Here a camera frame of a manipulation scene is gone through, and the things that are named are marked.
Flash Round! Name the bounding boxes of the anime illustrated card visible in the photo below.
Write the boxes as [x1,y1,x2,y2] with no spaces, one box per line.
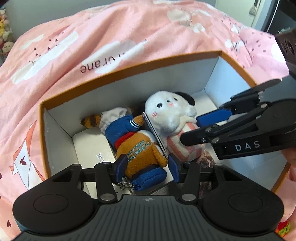
[197,150,215,192]

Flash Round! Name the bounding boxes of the white dog plush striped outfit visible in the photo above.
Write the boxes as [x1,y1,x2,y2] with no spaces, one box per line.
[144,91,205,162]

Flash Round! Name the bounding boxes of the raccoon plush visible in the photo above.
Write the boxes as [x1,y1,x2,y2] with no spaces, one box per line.
[81,108,168,191]

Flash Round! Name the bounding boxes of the person's right hand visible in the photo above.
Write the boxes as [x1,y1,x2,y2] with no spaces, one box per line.
[281,147,296,181]

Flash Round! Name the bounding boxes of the white rectangular case with text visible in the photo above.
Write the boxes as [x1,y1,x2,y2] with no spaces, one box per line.
[72,128,121,195]

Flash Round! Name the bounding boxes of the orange cardboard storage box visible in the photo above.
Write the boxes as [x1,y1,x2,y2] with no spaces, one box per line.
[38,50,291,195]

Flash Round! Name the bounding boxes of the pink patterned bed quilt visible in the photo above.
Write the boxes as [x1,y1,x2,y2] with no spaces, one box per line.
[1,1,288,240]

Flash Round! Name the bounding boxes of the plush toys on shelf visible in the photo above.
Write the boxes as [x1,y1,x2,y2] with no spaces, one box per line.
[0,8,15,57]

